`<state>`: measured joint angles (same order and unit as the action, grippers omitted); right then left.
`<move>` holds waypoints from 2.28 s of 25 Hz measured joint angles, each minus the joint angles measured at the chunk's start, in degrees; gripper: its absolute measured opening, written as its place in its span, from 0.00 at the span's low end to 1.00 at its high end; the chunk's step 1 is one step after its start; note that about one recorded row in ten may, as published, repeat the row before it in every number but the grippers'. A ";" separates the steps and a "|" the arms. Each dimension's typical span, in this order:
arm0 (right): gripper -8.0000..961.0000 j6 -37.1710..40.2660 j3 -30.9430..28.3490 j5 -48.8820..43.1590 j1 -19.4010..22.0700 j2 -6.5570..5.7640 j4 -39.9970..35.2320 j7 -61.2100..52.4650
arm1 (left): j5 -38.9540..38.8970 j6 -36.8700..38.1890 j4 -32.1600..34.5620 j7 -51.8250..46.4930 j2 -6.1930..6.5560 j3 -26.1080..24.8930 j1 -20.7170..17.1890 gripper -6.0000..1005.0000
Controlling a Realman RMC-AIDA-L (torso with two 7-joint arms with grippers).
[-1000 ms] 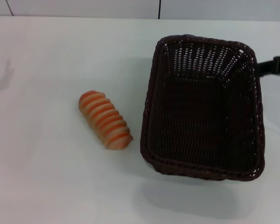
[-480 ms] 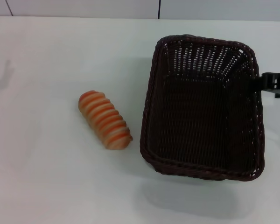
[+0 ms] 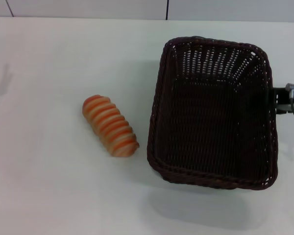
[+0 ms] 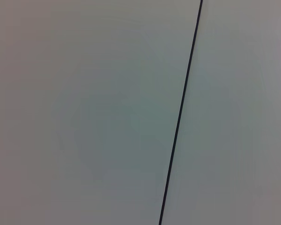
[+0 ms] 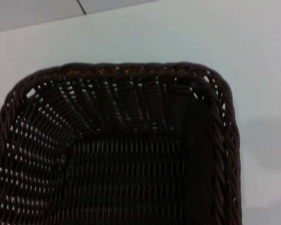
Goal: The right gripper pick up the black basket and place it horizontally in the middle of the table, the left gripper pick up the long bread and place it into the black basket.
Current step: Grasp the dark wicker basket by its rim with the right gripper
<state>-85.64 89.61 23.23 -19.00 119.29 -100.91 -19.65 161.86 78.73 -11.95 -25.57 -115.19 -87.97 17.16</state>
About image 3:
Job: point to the dark brown woven basket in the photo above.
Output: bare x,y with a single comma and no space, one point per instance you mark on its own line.
210,122

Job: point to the orange striped bread roll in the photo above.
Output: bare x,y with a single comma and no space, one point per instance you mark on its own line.
110,124

